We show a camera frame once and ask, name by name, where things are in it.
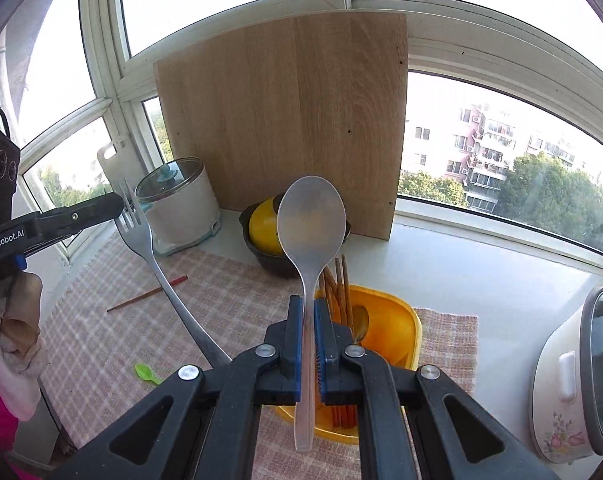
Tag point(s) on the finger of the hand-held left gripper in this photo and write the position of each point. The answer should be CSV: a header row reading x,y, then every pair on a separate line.
x,y
76,220

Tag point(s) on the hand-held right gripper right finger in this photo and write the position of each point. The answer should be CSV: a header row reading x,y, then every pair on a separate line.
x,y
321,355

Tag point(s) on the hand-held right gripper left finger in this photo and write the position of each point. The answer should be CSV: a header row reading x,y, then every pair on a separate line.
x,y
294,350

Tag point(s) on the small metal spoon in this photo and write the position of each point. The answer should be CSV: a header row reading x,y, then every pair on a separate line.
x,y
360,325

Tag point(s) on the red-tipped wooden chopstick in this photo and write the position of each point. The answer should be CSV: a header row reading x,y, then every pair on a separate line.
x,y
146,294
334,305
330,292
326,285

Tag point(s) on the yellow plastic utensil holder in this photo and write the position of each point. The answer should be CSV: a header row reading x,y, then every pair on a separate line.
x,y
391,325

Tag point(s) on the metal fork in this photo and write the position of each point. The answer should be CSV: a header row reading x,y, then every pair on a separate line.
x,y
156,270

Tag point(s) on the translucent plastic spoon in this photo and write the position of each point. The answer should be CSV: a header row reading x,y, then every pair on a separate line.
x,y
311,220

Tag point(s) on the person's left hand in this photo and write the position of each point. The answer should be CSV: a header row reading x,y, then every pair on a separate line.
x,y
24,315

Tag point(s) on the white plastic cutting board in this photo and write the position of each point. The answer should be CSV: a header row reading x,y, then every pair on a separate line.
x,y
111,160

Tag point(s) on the dark brown chopstick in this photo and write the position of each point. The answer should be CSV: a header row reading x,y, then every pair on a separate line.
x,y
338,285
345,285

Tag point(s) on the pink checked table cloth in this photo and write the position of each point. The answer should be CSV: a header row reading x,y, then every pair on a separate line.
x,y
231,300

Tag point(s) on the black clay pot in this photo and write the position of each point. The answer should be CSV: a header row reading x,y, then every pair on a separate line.
x,y
266,262

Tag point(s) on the glass lid with teal knob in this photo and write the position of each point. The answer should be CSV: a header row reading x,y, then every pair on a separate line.
x,y
169,175

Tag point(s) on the white electric cooking pot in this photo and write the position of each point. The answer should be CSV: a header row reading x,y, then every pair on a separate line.
x,y
186,220

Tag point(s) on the yellow clay pot lid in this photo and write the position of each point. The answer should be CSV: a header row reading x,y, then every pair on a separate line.
x,y
261,230

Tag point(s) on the green plastic spoon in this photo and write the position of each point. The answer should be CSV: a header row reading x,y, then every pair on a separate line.
x,y
144,372

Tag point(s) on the large wooden board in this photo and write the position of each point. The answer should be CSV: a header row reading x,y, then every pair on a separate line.
x,y
281,110

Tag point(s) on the white floral rice cooker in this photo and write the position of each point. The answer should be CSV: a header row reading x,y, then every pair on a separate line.
x,y
561,385

